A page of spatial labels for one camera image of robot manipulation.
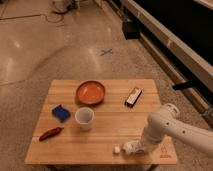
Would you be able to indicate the blue sponge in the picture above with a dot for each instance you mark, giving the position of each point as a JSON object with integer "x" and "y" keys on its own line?
{"x": 61, "y": 113}

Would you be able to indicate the white paper cup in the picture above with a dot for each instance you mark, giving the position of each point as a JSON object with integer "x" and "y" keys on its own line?
{"x": 84, "y": 116}

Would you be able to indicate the wooden table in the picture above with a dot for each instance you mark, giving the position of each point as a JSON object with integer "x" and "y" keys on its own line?
{"x": 114, "y": 124}

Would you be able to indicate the black rectangular snack bar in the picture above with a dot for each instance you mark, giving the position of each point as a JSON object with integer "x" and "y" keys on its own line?
{"x": 133, "y": 97}

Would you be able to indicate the clear plastic bottle white cap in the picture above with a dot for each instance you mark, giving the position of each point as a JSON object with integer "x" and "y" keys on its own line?
{"x": 130, "y": 148}

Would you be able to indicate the orange ceramic bowl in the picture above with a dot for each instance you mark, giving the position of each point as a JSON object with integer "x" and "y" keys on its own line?
{"x": 90, "y": 92}

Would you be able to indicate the black box on floor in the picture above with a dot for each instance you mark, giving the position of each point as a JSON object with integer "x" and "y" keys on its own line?
{"x": 130, "y": 30}

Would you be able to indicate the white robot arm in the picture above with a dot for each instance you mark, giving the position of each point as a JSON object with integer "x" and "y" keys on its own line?
{"x": 163, "y": 122}

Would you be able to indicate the red chili pepper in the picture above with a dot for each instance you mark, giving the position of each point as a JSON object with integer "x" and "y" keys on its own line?
{"x": 50, "y": 133}

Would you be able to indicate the white object on floor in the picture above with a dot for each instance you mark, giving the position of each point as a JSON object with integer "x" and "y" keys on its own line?
{"x": 63, "y": 6}

